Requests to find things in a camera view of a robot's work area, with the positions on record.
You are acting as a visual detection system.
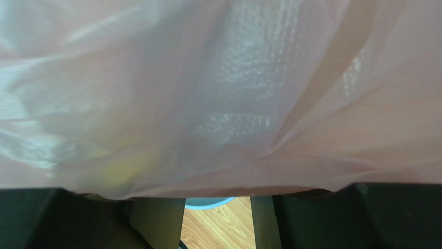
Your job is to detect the pink peach-print plastic bag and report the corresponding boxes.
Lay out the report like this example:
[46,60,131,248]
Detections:
[1,1,441,199]

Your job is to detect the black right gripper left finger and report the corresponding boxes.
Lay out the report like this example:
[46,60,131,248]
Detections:
[1,188,185,248]

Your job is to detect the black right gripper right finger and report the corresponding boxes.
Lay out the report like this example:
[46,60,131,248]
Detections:
[251,183,441,248]

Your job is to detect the blue plate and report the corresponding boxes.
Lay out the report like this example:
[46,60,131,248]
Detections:
[185,197,235,210]

